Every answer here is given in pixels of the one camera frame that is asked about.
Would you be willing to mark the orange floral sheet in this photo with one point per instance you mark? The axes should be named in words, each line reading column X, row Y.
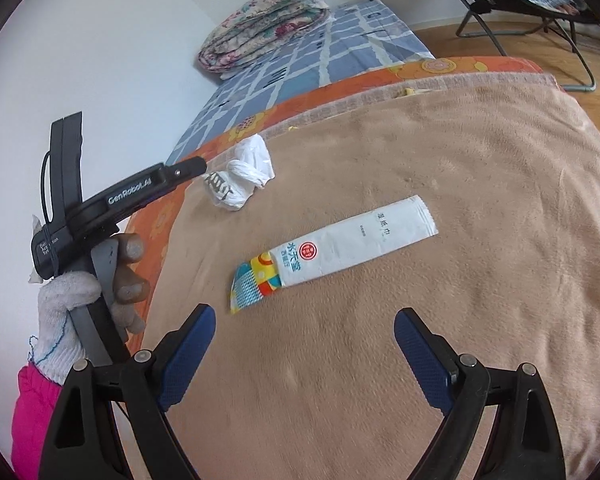
column 380, row 77

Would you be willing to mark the person's left forearm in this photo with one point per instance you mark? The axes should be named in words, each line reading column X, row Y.
column 32, row 425

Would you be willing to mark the beige blanket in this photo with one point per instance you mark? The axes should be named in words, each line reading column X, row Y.
column 430, row 210

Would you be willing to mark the folded floral quilt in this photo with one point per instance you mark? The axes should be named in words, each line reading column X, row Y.
column 260, row 30

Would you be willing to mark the white wet wipe packet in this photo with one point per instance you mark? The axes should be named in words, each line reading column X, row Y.
column 350, row 245

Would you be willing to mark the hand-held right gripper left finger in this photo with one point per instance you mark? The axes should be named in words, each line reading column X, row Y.
column 192, row 340

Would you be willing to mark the black folding chair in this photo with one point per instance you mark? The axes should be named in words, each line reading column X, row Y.
column 510, row 1

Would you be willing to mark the blue checked bed sheet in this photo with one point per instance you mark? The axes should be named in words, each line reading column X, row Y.
column 305, row 60

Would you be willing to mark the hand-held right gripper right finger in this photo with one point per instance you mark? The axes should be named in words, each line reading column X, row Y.
column 417, row 350

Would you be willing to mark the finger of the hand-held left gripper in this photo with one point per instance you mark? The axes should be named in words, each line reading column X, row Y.
column 182, row 171

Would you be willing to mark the white printed bag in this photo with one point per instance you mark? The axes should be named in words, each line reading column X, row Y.
column 245, row 175

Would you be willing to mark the person's left hand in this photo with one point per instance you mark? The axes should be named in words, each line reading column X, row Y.
column 65, row 310

